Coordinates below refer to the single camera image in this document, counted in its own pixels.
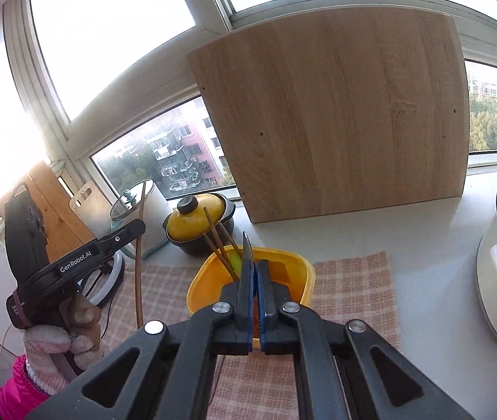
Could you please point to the brown wooden chopstick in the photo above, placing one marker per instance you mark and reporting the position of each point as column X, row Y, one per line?
column 226, row 235
column 138, row 280

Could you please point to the metal spoon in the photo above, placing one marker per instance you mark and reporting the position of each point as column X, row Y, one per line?
column 247, row 258

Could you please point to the large wooden board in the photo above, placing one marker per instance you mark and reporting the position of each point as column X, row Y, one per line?
column 331, row 118

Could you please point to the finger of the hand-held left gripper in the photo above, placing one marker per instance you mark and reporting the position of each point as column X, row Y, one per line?
column 121, row 236

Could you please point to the person's left forearm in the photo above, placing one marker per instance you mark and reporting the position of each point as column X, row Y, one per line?
column 16, row 393

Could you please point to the black cooking pot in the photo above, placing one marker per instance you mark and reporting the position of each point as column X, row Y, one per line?
column 196, row 248

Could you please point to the green plastic spoon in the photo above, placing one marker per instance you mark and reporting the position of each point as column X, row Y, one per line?
column 234, row 264

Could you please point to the wooden cutting board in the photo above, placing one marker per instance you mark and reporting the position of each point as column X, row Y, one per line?
column 56, row 210

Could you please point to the pink checkered cloth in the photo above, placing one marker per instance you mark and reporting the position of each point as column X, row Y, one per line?
column 353, row 297

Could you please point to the yellow pot lid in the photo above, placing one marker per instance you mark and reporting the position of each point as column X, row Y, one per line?
column 196, row 223

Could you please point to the white and teal kettle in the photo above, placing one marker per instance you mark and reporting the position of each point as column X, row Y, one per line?
column 156, row 223

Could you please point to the white cutting board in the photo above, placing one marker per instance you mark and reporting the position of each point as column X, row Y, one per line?
column 89, row 214

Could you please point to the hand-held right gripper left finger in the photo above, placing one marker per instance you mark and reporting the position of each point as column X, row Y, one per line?
column 244, row 306

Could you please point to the red-tipped wooden chopstick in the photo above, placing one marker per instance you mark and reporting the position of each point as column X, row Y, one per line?
column 213, row 232

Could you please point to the person's left hand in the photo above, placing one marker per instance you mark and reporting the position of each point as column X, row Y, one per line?
column 43, row 341

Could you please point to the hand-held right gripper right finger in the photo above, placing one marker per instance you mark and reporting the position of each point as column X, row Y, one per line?
column 264, row 306

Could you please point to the yellow plastic container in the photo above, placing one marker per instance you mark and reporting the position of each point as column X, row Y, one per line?
column 204, row 288

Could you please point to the window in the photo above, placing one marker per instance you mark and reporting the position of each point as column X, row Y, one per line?
column 113, row 30

